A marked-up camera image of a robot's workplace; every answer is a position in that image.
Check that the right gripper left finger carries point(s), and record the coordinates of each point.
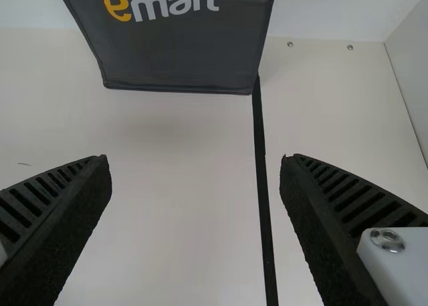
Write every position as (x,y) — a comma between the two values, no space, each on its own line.
(53,226)

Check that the black strip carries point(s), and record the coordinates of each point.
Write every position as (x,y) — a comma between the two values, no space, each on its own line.
(264,185)

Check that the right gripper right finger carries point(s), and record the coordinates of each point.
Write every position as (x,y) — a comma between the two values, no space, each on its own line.
(334,232)

